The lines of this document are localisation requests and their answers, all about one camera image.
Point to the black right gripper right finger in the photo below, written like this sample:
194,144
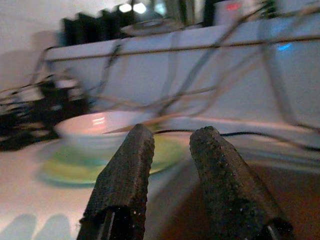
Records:
225,187

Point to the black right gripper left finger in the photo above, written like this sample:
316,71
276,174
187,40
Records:
120,187

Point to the light green plate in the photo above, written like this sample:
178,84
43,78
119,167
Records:
75,171

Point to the white ceramic bowl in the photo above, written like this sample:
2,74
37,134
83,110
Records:
85,127

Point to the taped wooden chopsticks bundle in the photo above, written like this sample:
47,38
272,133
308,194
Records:
160,120

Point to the black power strip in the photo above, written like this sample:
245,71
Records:
50,112

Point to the black boxy object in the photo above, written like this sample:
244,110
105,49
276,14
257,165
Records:
87,27

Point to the white container red print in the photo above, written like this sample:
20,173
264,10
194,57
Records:
230,12

